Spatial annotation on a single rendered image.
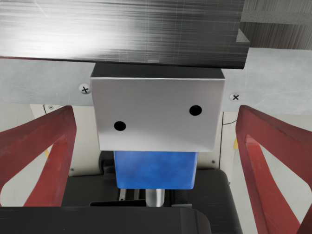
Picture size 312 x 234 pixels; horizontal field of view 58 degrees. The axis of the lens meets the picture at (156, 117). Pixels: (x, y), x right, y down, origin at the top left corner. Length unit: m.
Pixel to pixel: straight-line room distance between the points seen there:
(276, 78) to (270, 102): 0.02
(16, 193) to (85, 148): 0.78
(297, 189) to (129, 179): 1.48
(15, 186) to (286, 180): 1.33
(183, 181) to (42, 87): 0.10
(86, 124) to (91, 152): 0.11
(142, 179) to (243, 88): 0.08
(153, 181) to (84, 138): 0.74
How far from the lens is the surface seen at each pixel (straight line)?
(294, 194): 1.63
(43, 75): 0.18
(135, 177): 0.15
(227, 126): 0.86
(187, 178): 0.16
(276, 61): 0.17
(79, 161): 0.96
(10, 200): 1.69
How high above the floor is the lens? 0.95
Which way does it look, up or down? 55 degrees down
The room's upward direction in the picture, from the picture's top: 180 degrees counter-clockwise
